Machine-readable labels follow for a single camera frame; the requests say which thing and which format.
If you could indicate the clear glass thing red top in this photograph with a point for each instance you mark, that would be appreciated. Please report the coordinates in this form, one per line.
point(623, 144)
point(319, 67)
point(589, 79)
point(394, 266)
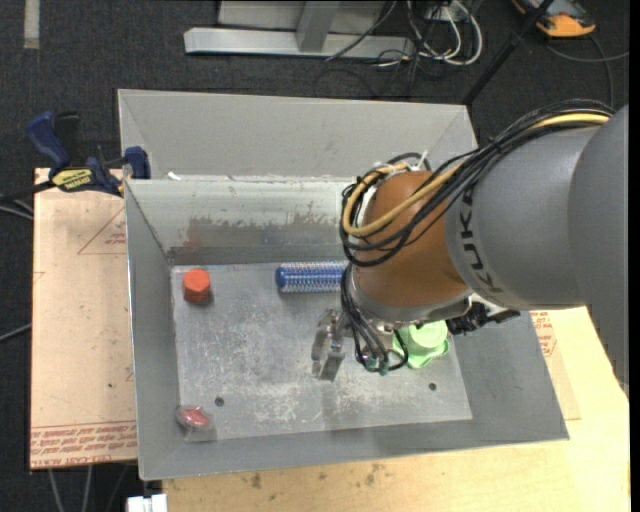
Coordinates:
point(194, 418)

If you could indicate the orange-red hexagonal block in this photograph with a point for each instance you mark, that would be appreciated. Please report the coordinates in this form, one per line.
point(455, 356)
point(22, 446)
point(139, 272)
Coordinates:
point(196, 286)

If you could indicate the black cylinder on white bracket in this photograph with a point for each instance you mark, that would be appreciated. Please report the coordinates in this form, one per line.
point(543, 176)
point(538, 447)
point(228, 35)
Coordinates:
point(466, 320)

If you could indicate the light green plastic toy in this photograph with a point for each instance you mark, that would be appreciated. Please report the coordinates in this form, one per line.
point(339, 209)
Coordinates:
point(425, 345)

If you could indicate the grey metal bin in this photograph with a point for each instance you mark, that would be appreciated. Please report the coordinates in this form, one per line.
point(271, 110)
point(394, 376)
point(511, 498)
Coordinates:
point(260, 345)

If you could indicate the blue ribbed cylinder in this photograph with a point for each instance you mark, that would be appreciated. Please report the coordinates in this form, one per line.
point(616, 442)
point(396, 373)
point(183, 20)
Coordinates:
point(309, 277)

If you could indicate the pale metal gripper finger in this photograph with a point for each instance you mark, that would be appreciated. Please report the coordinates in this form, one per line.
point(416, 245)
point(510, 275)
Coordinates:
point(321, 345)
point(333, 367)

